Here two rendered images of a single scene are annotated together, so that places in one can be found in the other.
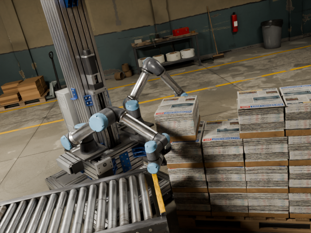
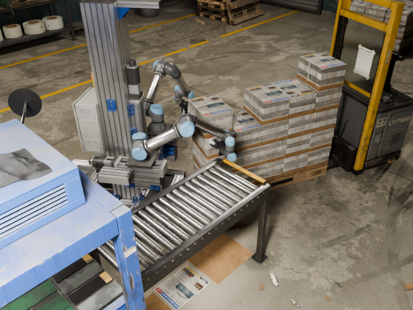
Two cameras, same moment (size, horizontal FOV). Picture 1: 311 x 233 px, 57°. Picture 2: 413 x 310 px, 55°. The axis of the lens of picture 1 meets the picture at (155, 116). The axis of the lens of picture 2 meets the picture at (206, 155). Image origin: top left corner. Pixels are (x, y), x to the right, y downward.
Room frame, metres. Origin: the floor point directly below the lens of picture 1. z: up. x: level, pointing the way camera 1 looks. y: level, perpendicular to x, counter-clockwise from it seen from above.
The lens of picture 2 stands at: (-0.35, 2.00, 2.71)
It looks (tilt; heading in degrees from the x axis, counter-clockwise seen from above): 34 degrees down; 318
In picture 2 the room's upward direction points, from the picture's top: 1 degrees counter-clockwise
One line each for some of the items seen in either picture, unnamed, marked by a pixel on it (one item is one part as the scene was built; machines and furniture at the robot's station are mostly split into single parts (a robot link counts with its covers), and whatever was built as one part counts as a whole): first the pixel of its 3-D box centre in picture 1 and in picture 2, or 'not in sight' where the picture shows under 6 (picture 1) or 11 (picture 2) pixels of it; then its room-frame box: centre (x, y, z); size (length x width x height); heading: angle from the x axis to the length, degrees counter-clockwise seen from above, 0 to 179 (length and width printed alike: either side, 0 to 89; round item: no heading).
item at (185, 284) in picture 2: not in sight; (182, 286); (1.37, 0.77, 0.00); 0.37 x 0.28 x 0.01; 93
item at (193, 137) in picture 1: (178, 134); (214, 129); (1.97, -0.14, 0.86); 0.29 x 0.16 x 0.04; 73
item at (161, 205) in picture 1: (158, 189); (244, 170); (1.39, 0.07, 0.81); 0.43 x 0.03 x 0.02; 3
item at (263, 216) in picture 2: not in sight; (262, 229); (1.15, 0.08, 0.34); 0.06 x 0.06 x 0.68; 3
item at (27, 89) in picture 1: (23, 92); not in sight; (7.60, 3.34, 0.28); 1.20 x 0.83 x 0.57; 93
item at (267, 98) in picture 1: (258, 98); (268, 93); (1.85, -0.73, 1.06); 0.37 x 0.29 x 0.01; 162
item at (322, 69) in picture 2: not in sight; (313, 118); (1.69, -1.31, 0.65); 0.39 x 0.30 x 1.29; 161
